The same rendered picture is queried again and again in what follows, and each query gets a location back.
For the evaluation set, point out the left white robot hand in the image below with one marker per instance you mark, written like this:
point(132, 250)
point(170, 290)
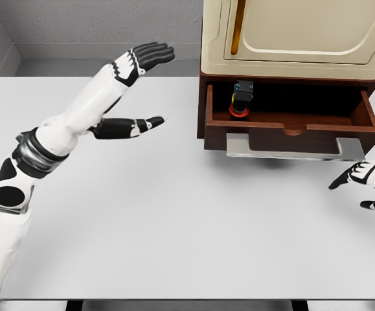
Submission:
point(106, 87)

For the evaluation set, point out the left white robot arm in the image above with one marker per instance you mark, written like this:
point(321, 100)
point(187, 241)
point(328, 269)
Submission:
point(2, 246)

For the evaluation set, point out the cream cabinet door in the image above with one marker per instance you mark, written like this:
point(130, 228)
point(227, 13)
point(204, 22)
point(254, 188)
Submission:
point(303, 29)

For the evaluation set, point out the cream cabinet with brown base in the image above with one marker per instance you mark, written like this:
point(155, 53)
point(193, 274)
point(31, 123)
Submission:
point(290, 32)

